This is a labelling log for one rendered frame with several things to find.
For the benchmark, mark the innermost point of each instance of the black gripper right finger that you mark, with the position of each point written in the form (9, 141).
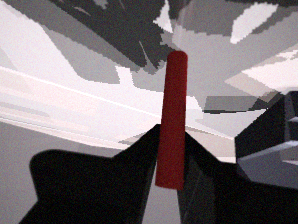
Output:
(213, 193)

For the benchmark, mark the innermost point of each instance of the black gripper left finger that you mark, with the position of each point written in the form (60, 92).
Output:
(123, 180)

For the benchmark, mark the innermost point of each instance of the dark red peg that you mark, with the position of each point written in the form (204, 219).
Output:
(170, 160)

